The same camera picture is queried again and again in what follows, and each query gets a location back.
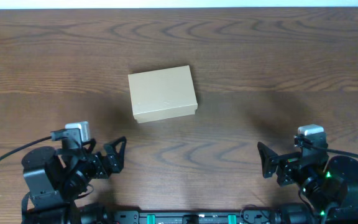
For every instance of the brown cardboard box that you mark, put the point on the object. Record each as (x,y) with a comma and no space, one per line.
(162,94)

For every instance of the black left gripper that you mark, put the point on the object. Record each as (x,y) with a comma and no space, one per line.
(116,161)

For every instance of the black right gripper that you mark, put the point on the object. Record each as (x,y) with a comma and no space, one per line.
(288,162)

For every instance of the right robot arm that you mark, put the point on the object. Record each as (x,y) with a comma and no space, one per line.
(330,184)

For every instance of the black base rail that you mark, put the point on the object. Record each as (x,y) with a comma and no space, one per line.
(197,217)

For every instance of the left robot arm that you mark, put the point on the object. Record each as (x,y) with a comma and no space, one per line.
(56,178)

